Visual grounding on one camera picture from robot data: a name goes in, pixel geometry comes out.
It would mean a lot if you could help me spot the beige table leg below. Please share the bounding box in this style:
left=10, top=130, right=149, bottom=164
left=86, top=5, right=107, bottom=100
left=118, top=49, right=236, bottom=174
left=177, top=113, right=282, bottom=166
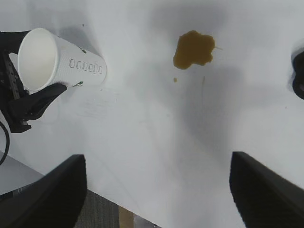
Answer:
left=118, top=205, right=135, bottom=228

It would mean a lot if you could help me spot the brown coffee spill puddle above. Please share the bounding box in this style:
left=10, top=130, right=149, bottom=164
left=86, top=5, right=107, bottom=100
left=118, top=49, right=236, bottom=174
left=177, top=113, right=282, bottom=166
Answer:
left=172, top=30, right=224, bottom=70

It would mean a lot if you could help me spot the white paper coffee cup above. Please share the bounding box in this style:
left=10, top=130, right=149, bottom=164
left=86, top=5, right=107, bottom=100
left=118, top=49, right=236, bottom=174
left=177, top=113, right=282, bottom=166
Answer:
left=18, top=28, right=108, bottom=94

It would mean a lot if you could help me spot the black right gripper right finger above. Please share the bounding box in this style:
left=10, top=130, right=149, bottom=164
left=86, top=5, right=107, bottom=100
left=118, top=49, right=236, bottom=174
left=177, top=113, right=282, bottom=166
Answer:
left=229, top=151, right=304, bottom=228

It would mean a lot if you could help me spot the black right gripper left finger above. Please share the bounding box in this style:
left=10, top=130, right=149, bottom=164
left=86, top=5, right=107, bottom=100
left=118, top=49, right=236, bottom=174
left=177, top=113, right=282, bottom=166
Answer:
left=0, top=154, right=87, bottom=228

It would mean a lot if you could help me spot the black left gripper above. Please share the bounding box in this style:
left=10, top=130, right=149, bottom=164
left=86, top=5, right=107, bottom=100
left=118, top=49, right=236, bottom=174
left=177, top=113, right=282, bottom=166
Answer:
left=0, top=29, right=68, bottom=133

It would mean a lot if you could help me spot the black and purple cloth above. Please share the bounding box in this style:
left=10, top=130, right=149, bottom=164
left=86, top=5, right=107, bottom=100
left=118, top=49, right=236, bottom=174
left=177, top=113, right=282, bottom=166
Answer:
left=291, top=46, right=304, bottom=100

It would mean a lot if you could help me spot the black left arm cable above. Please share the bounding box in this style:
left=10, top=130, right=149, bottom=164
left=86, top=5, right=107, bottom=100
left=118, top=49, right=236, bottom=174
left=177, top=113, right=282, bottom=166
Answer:
left=0, top=121, right=10, bottom=167

